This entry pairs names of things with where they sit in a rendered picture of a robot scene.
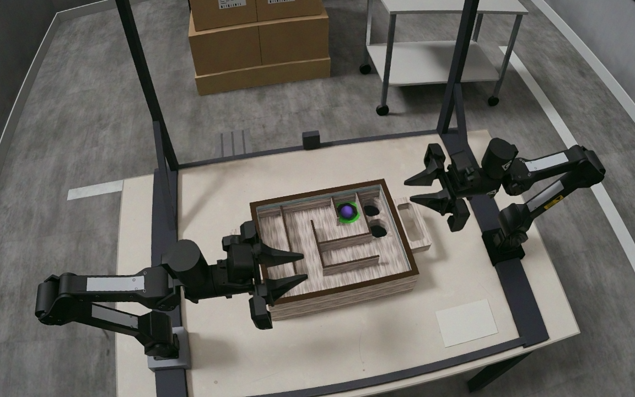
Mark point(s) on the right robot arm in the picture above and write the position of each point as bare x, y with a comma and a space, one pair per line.
61, 302

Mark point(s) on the white rectangular sheet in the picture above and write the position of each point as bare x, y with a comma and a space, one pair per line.
466, 322

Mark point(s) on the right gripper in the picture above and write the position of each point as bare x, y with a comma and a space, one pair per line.
263, 293

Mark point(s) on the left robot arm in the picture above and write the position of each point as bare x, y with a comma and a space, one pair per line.
517, 175

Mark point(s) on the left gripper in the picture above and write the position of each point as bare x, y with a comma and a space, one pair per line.
443, 201

